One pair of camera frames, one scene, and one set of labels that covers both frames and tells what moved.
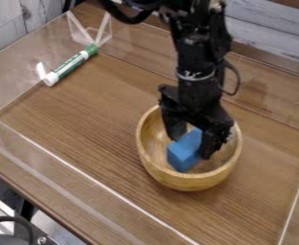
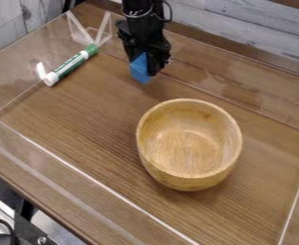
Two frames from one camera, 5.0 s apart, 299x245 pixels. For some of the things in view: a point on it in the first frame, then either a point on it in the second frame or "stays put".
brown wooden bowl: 213,169 stays put
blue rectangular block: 184,151 to 139,68
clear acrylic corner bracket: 94,36 stays put
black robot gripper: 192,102 to 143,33
